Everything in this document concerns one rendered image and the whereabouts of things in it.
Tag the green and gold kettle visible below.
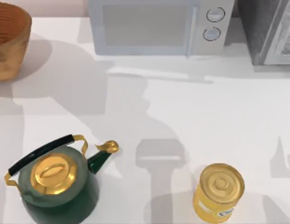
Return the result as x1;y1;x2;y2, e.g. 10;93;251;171
4;133;120;224

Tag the pale microwave oven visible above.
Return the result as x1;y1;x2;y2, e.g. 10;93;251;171
85;0;235;59

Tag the grey cabinet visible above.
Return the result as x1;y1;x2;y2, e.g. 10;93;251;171
237;0;290;66

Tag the yellow can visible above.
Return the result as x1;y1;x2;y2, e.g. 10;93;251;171
192;163;245;223

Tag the microwave door handle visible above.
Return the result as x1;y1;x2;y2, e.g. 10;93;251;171
187;5;198;59

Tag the wooden basket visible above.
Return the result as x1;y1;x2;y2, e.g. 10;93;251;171
0;2;33;82

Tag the microwave knob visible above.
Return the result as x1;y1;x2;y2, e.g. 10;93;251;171
206;7;226;23
202;26;221;42

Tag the microwave oven door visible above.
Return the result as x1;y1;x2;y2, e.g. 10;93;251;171
86;0;198;57

